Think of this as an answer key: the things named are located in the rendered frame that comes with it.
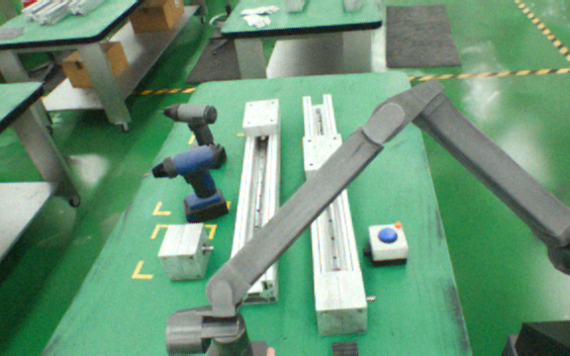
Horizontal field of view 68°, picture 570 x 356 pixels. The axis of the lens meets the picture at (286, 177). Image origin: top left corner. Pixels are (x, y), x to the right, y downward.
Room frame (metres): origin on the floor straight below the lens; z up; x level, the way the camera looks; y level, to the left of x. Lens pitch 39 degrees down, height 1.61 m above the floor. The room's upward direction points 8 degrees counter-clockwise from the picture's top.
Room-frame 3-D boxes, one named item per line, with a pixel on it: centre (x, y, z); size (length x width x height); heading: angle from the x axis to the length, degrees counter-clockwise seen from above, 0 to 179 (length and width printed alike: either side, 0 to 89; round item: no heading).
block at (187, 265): (0.73, 0.26, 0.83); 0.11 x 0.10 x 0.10; 82
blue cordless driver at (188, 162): (0.91, 0.27, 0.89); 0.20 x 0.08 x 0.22; 106
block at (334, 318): (0.52, -0.08, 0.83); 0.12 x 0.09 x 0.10; 85
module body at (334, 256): (0.97, -0.11, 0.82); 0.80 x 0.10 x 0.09; 175
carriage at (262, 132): (1.23, 0.05, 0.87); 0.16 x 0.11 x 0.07; 175
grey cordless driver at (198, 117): (1.18, 0.28, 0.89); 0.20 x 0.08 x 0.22; 67
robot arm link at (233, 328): (0.39, 0.14, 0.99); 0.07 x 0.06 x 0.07; 85
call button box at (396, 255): (0.68, -0.21, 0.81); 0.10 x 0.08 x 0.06; 85
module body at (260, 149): (0.98, 0.07, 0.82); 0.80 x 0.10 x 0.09; 175
